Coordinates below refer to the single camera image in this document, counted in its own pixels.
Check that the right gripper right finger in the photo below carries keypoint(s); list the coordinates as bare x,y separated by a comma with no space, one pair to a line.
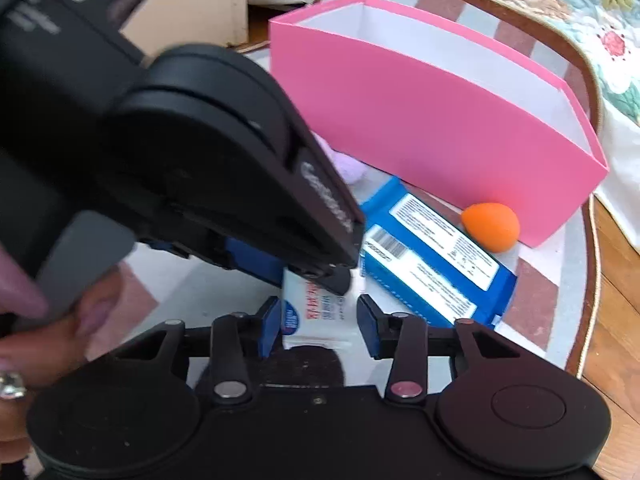
401,338

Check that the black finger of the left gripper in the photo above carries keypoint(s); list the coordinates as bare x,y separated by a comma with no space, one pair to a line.
335,278

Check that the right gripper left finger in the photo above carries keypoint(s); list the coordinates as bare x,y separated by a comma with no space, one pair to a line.
238,340

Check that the white tissue packet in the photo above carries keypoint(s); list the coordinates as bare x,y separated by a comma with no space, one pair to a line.
313,316

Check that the blue wet wipes pack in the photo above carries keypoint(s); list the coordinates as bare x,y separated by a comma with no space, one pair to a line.
428,264

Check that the purple plush toy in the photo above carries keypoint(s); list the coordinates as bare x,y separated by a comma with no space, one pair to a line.
350,169

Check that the orange makeup sponge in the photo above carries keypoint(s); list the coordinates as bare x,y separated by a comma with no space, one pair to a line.
493,226

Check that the left hand with ring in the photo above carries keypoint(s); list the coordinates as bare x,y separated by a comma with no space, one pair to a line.
44,355

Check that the pink cardboard box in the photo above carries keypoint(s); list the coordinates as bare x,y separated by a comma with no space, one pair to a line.
441,106

